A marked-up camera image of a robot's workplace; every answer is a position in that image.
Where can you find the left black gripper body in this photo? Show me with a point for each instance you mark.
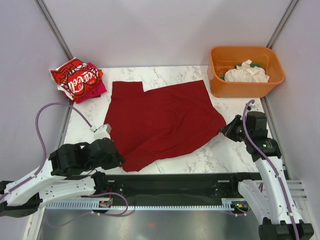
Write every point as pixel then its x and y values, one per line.
pixel 112 162

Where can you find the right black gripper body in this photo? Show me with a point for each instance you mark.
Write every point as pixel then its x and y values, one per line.
pixel 240 135

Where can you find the dark red t shirt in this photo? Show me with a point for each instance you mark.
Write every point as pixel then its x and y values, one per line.
pixel 160 123

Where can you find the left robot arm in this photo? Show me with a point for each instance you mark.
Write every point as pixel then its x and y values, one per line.
pixel 69 172

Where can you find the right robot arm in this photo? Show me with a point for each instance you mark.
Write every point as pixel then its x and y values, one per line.
pixel 275 209

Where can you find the green cloth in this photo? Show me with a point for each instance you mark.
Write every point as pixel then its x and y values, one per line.
pixel 252 65

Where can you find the orange plastic bin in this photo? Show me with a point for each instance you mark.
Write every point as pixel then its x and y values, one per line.
pixel 224 58

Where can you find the pink folded t shirt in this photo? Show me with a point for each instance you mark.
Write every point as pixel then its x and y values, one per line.
pixel 97 90

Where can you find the red coca cola t shirt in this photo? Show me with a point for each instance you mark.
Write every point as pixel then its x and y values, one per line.
pixel 80 81

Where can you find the red white patterned t shirt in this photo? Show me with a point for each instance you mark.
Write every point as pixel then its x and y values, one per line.
pixel 60 74

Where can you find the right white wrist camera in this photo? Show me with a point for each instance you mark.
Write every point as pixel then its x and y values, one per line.
pixel 252 107

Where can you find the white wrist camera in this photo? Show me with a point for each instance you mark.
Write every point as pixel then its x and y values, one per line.
pixel 101 132
pixel 252 107

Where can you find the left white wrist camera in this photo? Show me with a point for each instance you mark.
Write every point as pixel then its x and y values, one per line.
pixel 101 132

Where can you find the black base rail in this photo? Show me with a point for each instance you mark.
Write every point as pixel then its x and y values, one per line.
pixel 176 189

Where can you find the white slotted cable duct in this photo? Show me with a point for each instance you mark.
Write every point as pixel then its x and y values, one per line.
pixel 227 204

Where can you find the right aluminium corner post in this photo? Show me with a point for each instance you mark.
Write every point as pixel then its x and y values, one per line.
pixel 282 23

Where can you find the aluminium corner post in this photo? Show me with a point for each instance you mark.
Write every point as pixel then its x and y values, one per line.
pixel 282 23
pixel 54 28

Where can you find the left aluminium corner post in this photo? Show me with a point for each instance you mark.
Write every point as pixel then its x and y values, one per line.
pixel 54 28

